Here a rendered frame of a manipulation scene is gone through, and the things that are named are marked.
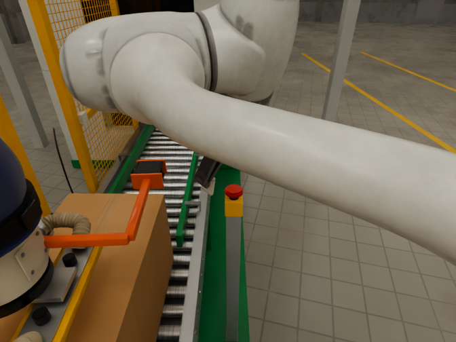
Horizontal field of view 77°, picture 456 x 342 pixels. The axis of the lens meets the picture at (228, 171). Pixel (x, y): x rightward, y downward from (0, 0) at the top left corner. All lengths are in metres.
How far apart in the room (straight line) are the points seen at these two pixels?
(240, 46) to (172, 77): 0.12
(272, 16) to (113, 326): 0.78
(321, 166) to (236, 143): 0.06
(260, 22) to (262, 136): 0.19
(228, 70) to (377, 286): 2.05
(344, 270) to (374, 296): 0.24
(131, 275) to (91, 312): 0.14
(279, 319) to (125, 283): 1.21
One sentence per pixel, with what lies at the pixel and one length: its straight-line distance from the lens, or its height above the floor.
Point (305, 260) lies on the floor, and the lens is 2.26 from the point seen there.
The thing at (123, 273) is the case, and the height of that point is 0.95.
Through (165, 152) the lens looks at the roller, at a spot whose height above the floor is 0.54.
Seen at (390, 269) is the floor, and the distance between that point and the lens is 2.43.
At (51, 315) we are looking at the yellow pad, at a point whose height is 1.11.
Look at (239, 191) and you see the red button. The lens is 1.07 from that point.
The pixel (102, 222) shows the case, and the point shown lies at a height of 0.95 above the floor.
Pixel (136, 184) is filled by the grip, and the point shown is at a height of 1.21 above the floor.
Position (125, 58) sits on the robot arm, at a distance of 0.32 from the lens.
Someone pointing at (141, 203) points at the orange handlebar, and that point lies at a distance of 0.75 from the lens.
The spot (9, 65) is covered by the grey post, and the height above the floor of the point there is 0.98.
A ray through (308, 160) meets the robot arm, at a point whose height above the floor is 1.59.
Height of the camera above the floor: 1.68
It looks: 33 degrees down
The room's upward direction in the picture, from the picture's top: straight up
